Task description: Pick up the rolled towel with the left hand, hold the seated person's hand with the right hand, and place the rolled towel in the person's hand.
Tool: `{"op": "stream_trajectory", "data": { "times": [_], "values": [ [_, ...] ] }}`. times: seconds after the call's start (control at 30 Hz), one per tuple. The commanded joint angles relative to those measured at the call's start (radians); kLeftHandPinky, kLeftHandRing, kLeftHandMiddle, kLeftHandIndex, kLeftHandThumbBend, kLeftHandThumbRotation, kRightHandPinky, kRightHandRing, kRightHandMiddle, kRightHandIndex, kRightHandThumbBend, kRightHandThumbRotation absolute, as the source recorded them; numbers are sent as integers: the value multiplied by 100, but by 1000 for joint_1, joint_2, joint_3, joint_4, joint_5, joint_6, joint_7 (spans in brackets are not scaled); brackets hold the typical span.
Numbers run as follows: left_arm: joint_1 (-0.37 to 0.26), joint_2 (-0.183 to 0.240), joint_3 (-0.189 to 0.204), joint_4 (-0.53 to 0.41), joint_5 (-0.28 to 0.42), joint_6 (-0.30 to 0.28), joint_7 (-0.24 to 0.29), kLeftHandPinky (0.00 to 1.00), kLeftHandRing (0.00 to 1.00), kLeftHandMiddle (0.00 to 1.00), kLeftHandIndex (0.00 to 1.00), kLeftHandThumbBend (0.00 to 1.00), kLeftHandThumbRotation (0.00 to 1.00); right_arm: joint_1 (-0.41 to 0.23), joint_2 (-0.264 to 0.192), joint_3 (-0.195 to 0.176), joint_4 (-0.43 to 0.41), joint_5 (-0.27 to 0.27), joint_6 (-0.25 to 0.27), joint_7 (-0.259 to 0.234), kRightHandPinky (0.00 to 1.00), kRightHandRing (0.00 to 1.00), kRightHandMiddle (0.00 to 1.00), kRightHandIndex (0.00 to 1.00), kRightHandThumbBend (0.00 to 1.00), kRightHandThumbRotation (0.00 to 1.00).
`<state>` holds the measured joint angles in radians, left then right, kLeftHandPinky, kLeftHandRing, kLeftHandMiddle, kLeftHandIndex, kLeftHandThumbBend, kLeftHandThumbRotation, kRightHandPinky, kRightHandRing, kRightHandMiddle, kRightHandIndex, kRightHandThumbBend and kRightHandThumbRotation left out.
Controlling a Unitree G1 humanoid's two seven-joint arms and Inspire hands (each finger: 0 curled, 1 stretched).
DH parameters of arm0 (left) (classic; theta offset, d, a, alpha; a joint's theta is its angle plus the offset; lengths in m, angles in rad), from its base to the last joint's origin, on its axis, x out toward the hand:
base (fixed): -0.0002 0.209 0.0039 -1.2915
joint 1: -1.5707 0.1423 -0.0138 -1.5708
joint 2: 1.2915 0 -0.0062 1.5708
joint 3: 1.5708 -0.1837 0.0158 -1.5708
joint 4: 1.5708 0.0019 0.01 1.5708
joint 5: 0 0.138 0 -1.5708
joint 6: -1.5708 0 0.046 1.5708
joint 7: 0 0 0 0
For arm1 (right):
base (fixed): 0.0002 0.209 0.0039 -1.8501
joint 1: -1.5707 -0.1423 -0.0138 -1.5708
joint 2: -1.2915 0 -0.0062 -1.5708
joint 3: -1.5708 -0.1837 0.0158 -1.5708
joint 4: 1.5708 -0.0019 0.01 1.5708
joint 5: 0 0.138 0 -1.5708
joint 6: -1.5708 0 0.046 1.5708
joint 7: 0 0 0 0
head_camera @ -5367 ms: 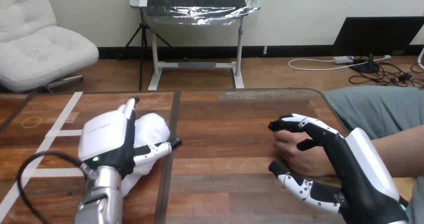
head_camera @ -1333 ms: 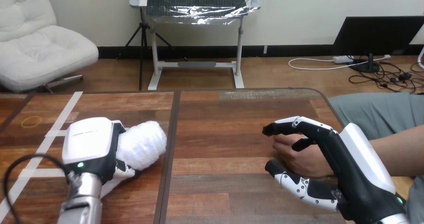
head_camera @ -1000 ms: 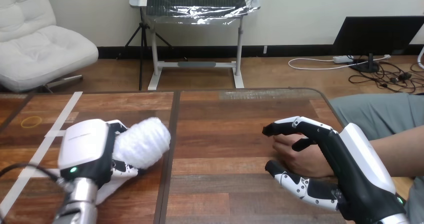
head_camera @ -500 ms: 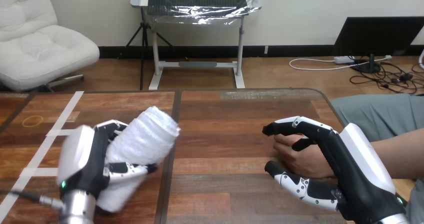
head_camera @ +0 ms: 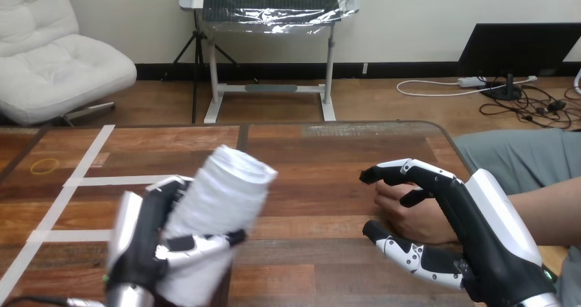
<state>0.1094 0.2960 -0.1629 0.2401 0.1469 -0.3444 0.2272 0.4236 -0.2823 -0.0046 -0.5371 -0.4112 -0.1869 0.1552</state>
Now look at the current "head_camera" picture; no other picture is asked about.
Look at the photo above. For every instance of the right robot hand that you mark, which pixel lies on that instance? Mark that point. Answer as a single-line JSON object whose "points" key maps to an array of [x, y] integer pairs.
{"points": [[490, 232]]}

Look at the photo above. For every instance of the person's hand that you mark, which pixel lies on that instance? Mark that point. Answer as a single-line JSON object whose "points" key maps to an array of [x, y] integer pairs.
{"points": [[413, 218]]}

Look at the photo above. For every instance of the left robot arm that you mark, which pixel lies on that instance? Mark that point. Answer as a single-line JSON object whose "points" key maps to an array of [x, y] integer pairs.
{"points": [[122, 296]]}

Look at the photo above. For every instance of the white desk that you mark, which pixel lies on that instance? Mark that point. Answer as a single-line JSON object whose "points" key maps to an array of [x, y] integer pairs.
{"points": [[268, 87]]}

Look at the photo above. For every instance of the white power strip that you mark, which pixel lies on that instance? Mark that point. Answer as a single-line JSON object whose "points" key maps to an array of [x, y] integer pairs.
{"points": [[471, 82]]}

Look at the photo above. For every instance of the white towel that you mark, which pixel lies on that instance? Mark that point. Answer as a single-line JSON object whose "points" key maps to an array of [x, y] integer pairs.
{"points": [[218, 214]]}

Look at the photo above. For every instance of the foil sheet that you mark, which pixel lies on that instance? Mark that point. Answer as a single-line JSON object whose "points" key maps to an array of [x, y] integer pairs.
{"points": [[277, 3]]}

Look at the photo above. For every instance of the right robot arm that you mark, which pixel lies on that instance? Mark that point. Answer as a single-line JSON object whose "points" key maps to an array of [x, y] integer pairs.
{"points": [[540, 301]]}

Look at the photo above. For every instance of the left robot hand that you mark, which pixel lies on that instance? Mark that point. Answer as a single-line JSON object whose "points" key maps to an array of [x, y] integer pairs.
{"points": [[136, 237]]}

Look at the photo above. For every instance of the person's forearm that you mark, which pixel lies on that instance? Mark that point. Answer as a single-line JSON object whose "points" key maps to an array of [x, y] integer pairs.
{"points": [[544, 214]]}

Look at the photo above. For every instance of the dark screen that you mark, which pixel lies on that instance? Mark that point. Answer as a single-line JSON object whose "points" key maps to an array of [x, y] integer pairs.
{"points": [[517, 50]]}

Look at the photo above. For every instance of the black tripod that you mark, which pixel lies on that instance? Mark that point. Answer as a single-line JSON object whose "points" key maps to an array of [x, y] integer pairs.
{"points": [[196, 64]]}

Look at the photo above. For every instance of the white cushioned chair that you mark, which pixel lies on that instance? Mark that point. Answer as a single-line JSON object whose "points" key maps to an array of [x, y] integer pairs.
{"points": [[50, 55]]}

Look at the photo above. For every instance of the person's body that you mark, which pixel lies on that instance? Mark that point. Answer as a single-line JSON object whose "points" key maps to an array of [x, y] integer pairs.
{"points": [[522, 159]]}

